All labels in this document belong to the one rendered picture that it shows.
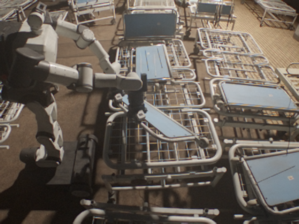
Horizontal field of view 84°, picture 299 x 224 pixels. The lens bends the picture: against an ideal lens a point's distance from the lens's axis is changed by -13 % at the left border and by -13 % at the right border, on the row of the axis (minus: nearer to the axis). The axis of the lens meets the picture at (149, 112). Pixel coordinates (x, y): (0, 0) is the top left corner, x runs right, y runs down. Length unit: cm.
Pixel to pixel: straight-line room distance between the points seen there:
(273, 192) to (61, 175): 165
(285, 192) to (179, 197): 86
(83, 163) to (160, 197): 76
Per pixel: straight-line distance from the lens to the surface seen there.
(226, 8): 409
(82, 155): 183
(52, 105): 134
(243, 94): 192
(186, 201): 179
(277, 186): 145
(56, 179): 183
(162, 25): 275
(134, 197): 178
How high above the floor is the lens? 169
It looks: 47 degrees down
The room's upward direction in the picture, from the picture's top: straight up
